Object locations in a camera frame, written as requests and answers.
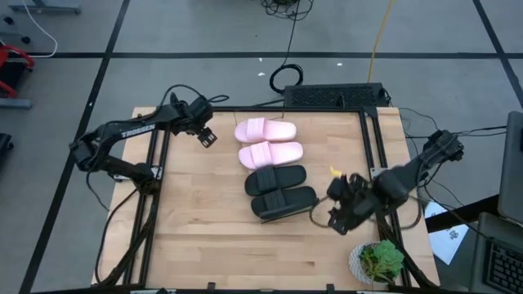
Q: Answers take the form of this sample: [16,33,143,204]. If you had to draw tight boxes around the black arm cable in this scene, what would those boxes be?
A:
[94,187,140,283]

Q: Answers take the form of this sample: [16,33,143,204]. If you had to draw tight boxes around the black power cable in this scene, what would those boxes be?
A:
[453,124,507,138]

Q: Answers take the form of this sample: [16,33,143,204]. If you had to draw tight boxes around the coiled black cable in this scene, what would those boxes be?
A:
[268,20,306,95]

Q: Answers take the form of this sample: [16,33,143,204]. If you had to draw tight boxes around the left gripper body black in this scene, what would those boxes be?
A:
[175,96,215,134]

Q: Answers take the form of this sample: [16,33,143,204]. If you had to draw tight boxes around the yellow power cord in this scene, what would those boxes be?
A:
[366,0,394,84]

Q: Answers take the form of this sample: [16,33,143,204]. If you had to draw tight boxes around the tangled black cables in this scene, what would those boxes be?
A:
[259,0,315,21]

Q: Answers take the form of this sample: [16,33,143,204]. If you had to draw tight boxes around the potted green succulent plant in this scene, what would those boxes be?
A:
[348,239,405,286]

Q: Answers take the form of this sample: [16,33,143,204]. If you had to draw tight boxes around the black desk bar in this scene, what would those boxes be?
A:
[424,194,502,234]

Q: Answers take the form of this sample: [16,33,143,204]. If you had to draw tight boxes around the red tubular cart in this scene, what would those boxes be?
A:
[0,43,37,99]

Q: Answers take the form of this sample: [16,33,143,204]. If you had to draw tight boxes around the white paper sheet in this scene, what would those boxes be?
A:
[423,198,471,265]

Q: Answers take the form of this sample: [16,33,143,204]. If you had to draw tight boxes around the grey laptop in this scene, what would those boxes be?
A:
[468,109,523,294]

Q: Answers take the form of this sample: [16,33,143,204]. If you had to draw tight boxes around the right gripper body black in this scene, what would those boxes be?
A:
[325,172,372,237]

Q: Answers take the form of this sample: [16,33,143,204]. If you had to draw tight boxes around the pink slide sandal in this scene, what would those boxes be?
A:
[234,117,298,145]
[238,140,305,171]

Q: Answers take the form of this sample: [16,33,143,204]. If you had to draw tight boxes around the white cable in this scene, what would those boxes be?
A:
[20,0,59,58]

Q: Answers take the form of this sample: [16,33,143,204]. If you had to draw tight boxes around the grey metal foot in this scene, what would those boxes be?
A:
[0,97,33,110]

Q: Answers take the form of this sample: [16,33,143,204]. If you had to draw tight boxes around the grey metal base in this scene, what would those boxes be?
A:
[7,0,82,15]

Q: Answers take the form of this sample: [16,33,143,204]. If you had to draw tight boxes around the black slide sandal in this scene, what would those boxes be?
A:
[244,164,307,197]
[250,185,320,220]

